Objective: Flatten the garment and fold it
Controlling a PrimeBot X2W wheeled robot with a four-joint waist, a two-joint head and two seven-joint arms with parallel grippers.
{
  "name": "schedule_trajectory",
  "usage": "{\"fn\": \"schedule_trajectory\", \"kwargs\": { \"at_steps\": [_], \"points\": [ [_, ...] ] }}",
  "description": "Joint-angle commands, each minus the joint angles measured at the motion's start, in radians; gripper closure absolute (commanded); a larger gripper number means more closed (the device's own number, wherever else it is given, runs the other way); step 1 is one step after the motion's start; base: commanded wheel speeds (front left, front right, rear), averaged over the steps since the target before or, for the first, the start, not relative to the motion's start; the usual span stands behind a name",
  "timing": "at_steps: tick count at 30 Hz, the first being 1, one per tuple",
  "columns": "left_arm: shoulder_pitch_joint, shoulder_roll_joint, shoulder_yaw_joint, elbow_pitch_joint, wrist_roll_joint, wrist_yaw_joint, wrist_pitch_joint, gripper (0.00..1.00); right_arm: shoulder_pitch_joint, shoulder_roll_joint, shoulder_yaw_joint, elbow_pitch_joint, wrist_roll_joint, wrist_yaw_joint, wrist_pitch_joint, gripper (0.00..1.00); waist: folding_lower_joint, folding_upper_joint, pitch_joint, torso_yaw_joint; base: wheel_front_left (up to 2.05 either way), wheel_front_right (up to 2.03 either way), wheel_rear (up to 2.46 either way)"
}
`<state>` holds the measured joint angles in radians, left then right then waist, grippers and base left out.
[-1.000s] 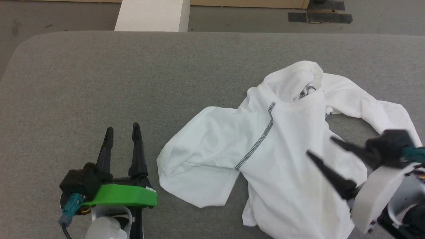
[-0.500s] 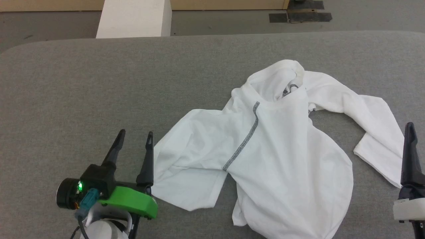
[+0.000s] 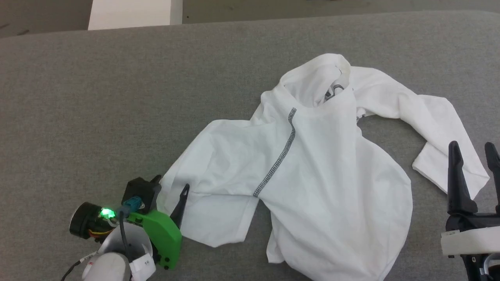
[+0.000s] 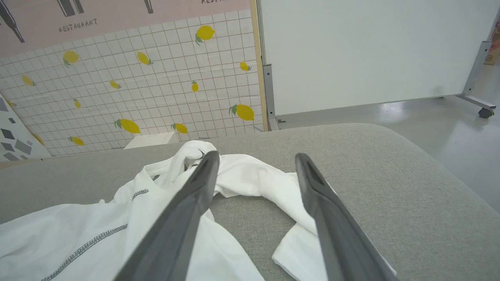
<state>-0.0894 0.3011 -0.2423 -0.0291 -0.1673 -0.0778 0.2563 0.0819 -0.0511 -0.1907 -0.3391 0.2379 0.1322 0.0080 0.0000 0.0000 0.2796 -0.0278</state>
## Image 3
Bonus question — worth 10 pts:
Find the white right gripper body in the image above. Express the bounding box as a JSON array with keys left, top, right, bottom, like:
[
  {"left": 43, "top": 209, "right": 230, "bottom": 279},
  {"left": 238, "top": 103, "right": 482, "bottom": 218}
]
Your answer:
[{"left": 440, "top": 210, "right": 500, "bottom": 281}]

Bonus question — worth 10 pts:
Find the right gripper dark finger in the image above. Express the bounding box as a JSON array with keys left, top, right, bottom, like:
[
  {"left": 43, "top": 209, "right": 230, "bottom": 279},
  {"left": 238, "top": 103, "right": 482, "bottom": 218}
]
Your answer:
[
  {"left": 447, "top": 140, "right": 479, "bottom": 216},
  {"left": 484, "top": 142, "right": 500, "bottom": 213}
]

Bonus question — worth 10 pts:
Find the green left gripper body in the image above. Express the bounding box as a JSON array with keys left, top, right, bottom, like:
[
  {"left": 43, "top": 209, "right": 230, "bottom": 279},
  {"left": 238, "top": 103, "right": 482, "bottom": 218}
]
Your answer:
[{"left": 69, "top": 201, "right": 182, "bottom": 270}]

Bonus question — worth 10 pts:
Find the left teal-plug black cable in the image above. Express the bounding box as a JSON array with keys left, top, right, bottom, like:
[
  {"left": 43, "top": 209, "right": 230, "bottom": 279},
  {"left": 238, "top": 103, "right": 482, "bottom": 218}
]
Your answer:
[{"left": 117, "top": 196, "right": 143, "bottom": 259}]

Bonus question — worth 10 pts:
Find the grey fabric sofa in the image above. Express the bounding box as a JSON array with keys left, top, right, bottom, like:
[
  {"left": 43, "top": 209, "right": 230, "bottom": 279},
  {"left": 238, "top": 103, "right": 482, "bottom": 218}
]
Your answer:
[{"left": 0, "top": 11, "right": 500, "bottom": 281}]

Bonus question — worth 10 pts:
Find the white long-sleeve shirt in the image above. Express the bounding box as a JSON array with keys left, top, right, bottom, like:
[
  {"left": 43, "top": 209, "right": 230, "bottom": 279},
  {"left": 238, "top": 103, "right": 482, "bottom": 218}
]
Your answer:
[{"left": 156, "top": 53, "right": 490, "bottom": 281}]

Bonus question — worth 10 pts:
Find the white rectangular box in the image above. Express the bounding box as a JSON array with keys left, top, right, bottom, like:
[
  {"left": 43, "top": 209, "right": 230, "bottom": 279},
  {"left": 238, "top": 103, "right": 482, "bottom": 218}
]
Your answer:
[{"left": 87, "top": 0, "right": 184, "bottom": 31}]

